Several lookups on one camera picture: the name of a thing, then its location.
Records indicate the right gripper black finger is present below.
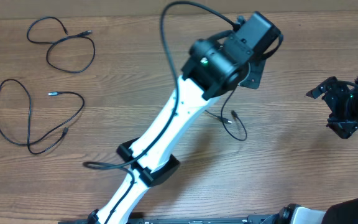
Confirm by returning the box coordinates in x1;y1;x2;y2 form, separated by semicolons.
326;121;358;139
305;77;337;99

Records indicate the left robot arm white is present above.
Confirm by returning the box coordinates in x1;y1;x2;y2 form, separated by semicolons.
84;30;273;223

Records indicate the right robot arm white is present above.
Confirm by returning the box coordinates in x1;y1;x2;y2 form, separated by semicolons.
258;76;358;223

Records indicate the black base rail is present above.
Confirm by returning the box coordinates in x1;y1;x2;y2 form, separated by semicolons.
57;214;282;224

